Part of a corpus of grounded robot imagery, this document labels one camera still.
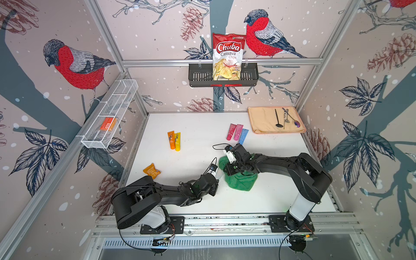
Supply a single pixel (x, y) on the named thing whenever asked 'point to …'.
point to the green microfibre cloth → (240, 181)
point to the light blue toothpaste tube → (243, 136)
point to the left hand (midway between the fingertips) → (219, 179)
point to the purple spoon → (297, 123)
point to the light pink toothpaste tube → (239, 129)
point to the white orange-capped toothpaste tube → (219, 173)
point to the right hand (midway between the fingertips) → (225, 169)
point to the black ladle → (278, 124)
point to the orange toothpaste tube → (171, 137)
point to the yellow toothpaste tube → (177, 138)
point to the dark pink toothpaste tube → (231, 131)
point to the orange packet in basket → (109, 123)
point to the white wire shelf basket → (116, 105)
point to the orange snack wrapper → (151, 171)
